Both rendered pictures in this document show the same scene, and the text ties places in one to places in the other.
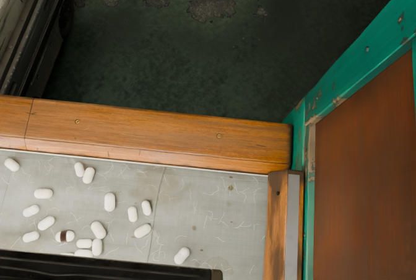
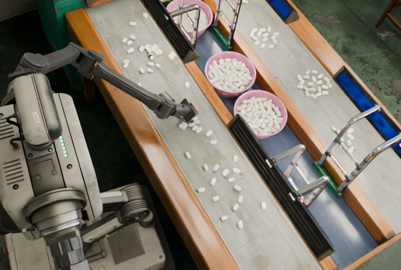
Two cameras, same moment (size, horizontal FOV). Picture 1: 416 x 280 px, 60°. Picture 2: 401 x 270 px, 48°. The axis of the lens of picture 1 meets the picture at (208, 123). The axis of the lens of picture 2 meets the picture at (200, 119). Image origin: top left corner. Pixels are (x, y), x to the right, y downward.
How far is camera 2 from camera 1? 2.04 m
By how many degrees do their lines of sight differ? 43
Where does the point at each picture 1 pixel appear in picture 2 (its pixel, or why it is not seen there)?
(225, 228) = (115, 18)
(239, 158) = (88, 21)
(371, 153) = not seen: outside the picture
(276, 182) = (91, 0)
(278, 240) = not seen: outside the picture
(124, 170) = (116, 54)
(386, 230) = not seen: outside the picture
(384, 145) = not seen: outside the picture
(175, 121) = (87, 44)
